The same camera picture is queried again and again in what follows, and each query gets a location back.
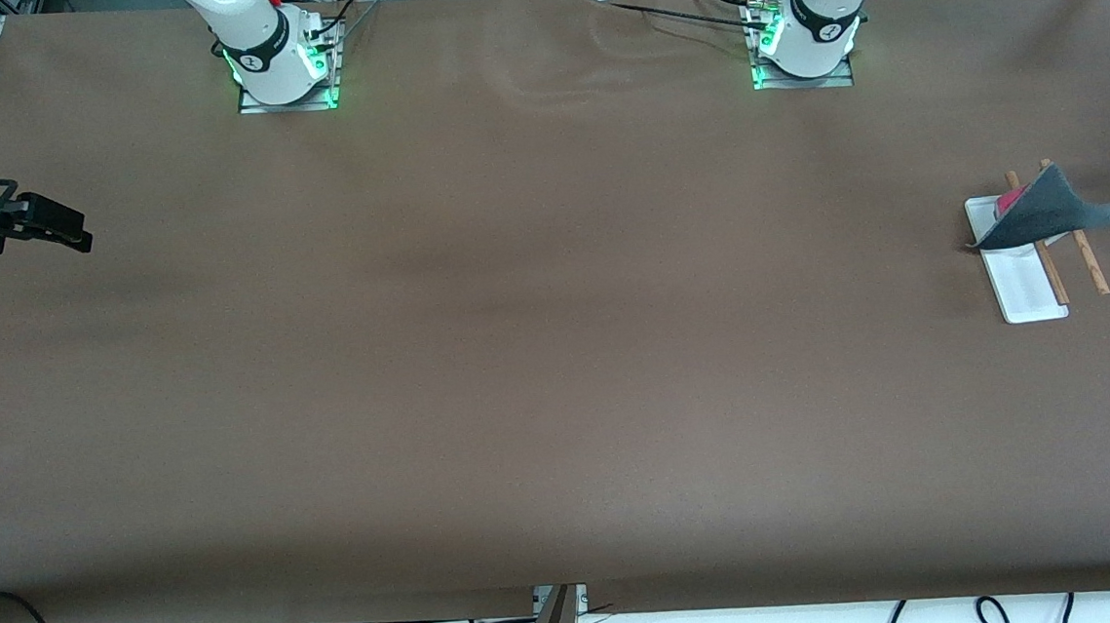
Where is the white rack base plate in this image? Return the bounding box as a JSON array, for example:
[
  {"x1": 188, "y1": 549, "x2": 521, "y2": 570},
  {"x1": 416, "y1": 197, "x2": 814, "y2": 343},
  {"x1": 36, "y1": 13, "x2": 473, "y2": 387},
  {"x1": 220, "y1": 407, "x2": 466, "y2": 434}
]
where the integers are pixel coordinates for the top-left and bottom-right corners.
[{"x1": 964, "y1": 190, "x2": 1070, "y2": 327}]

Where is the brown table cover sheet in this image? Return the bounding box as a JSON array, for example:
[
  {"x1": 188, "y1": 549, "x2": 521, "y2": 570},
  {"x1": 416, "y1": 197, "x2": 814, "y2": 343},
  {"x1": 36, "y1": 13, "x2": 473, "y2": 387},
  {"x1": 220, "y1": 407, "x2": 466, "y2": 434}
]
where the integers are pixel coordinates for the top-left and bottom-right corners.
[{"x1": 0, "y1": 0, "x2": 1110, "y2": 623}]

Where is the grey microfibre towel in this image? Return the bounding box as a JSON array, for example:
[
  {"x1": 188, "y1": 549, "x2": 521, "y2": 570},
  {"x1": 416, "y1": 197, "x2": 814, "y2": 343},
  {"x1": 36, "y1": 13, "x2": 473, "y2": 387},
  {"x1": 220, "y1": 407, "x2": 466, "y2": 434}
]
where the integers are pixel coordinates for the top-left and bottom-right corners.
[{"x1": 957, "y1": 158, "x2": 1110, "y2": 254}]

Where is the black cable on table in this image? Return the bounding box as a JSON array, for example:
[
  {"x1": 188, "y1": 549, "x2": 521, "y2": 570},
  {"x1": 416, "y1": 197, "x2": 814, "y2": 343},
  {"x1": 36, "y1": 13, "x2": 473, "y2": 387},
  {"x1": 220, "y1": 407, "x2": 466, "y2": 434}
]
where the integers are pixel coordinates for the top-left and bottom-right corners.
[{"x1": 592, "y1": 0, "x2": 771, "y2": 41}]

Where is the wooden rack rod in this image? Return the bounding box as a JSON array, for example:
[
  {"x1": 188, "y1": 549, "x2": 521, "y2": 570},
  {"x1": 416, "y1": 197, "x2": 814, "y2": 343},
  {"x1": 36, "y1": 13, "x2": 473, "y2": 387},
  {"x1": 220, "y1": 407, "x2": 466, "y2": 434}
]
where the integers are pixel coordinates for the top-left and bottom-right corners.
[
  {"x1": 1040, "y1": 154, "x2": 1110, "y2": 299},
  {"x1": 1005, "y1": 167, "x2": 1071, "y2": 310}
]

